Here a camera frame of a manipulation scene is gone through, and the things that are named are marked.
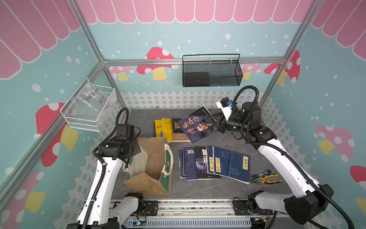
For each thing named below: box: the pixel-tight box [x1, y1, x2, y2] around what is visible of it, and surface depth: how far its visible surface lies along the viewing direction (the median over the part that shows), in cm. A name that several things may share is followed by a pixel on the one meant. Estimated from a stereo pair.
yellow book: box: [154, 117, 173, 142], surface depth 105 cm
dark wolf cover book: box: [194, 145, 222, 179], surface depth 87 cm
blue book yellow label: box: [227, 150, 251, 185], surface depth 89 cm
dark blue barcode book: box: [177, 146, 199, 181], surface depth 89 cm
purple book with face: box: [176, 104, 219, 144], surface depth 73 cm
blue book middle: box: [213, 145, 231, 177], surface depth 89 cm
